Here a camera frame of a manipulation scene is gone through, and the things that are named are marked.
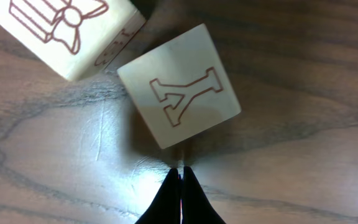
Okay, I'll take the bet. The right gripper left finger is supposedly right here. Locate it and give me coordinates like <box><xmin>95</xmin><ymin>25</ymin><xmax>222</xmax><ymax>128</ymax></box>
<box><xmin>135</xmin><ymin>169</ymin><xmax>181</xmax><ymax>224</ymax></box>

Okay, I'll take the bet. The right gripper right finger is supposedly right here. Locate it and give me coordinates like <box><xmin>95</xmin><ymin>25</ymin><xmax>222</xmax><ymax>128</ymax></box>
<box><xmin>181</xmin><ymin>166</ymin><xmax>226</xmax><ymax>224</ymax></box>

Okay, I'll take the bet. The blue sided wooden block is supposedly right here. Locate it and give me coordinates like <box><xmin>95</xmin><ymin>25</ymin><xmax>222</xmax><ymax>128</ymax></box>
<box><xmin>117</xmin><ymin>24</ymin><xmax>241</xmax><ymax>149</ymax></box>

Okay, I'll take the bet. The gift picture wooden block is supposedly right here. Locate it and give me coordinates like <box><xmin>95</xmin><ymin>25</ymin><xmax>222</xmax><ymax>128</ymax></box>
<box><xmin>0</xmin><ymin>0</ymin><xmax>146</xmax><ymax>81</ymax></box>

